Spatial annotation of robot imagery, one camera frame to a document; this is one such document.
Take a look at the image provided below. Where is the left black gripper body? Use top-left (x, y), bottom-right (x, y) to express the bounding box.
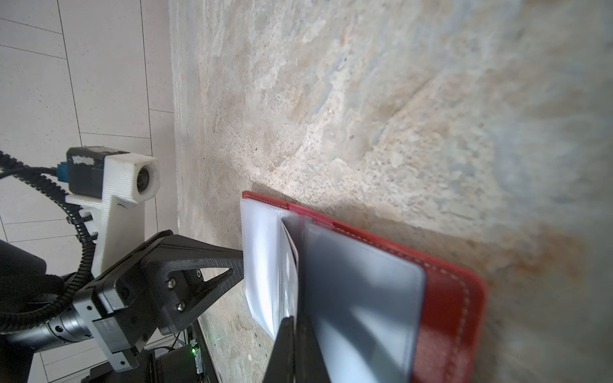
top-left (3, 287), bottom-right (158, 373)

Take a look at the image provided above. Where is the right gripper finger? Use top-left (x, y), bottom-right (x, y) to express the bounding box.
top-left (263, 314), bottom-right (331, 383)

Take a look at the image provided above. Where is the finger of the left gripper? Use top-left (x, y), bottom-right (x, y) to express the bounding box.
top-left (144, 265), bottom-right (244, 335)
top-left (140, 230), bottom-right (244, 282)

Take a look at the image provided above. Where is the red leather card holder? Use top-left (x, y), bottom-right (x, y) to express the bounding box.
top-left (240, 191), bottom-right (487, 382)

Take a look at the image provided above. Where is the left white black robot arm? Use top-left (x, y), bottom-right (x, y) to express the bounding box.
top-left (1, 231), bottom-right (244, 382)

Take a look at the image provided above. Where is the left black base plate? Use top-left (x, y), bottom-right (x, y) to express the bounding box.
top-left (82, 324), bottom-right (220, 383)

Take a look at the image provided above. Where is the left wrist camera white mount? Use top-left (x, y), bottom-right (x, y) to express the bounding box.
top-left (61, 146), bottom-right (161, 277)

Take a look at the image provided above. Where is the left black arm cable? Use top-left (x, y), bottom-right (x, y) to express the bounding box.
top-left (0, 150), bottom-right (97, 334)

